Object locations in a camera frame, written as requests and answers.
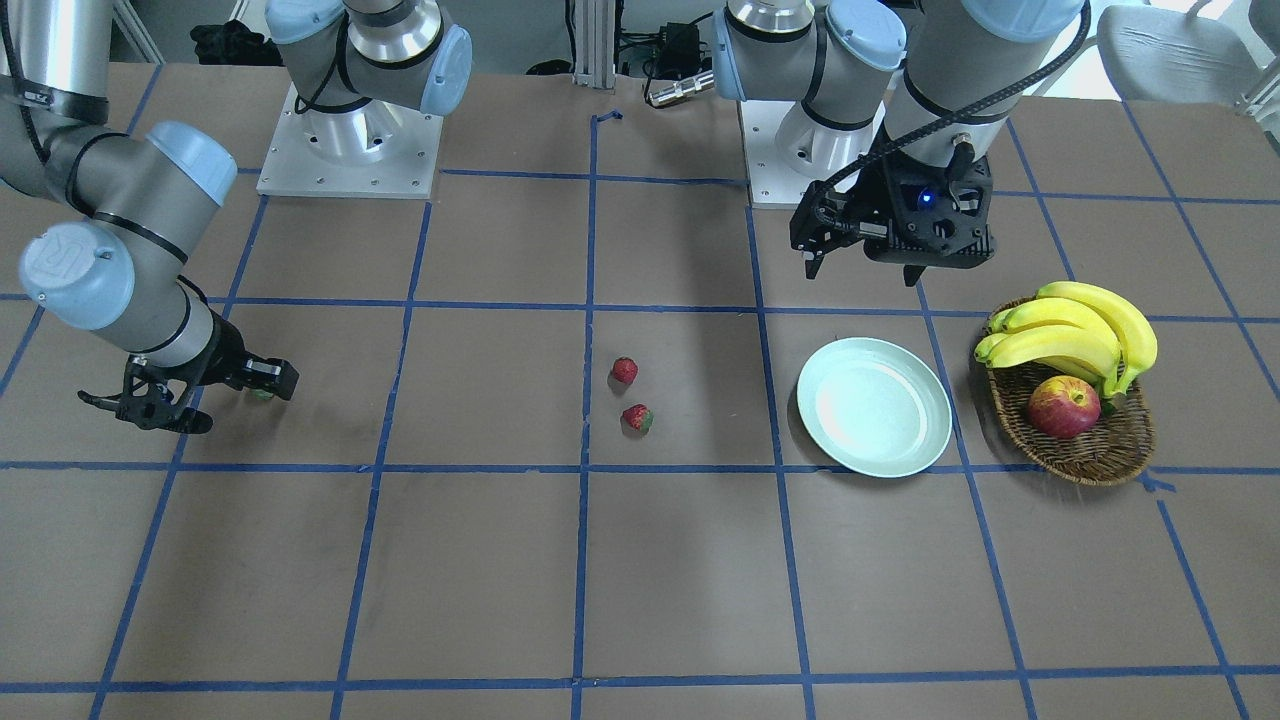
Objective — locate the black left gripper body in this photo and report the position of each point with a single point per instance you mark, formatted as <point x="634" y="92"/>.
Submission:
<point x="893" y="193"/>

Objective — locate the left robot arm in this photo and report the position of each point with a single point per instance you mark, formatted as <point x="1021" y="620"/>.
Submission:
<point x="890" y="121"/>

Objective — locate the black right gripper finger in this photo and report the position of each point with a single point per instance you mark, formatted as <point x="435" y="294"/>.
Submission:
<point x="275" y="374"/>
<point x="152" y="411"/>

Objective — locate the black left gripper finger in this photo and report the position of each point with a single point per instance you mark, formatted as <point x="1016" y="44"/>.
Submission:
<point x="813" y="261"/>
<point x="912" y="274"/>

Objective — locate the brown wicker basket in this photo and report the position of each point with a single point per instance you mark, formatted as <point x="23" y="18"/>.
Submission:
<point x="1116" y="449"/>

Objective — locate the yellow banana bunch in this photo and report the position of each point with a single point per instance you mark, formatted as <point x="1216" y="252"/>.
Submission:
<point x="1078" y="328"/>

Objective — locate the light green round plate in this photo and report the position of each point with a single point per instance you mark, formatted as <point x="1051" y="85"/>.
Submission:
<point x="874" y="407"/>

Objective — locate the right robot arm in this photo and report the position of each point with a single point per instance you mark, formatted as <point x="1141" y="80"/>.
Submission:
<point x="365" y="76"/>

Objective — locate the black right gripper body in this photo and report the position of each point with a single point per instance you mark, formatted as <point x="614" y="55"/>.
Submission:
<point x="207" y="361"/>

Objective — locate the red apple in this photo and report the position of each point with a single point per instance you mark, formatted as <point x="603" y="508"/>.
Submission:
<point x="1063" y="407"/>

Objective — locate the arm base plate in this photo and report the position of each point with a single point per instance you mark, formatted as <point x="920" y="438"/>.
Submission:
<point x="786" y="150"/>
<point x="381" y="151"/>

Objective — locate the aluminium frame post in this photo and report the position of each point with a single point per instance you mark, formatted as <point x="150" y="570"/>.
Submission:
<point x="594" y="28"/>

